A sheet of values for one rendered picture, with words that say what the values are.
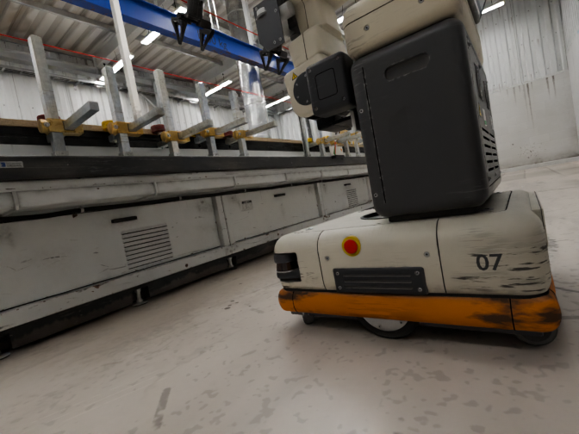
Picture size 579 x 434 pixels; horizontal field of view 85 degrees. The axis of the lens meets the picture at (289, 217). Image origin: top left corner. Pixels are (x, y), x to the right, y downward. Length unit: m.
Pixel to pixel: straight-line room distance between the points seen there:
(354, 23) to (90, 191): 1.15
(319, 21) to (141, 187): 1.02
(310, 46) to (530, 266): 0.84
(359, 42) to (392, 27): 0.08
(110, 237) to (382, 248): 1.35
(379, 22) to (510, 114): 10.89
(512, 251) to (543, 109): 10.99
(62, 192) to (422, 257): 1.28
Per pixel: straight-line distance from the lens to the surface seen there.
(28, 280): 1.66
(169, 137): 1.71
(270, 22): 1.22
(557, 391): 0.72
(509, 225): 0.72
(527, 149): 11.59
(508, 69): 11.87
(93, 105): 1.31
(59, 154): 1.48
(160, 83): 1.81
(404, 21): 0.83
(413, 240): 0.75
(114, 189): 1.55
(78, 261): 1.71
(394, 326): 0.84
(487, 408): 0.66
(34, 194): 1.46
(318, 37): 1.13
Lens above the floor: 0.38
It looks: 3 degrees down
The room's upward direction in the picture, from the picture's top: 11 degrees counter-clockwise
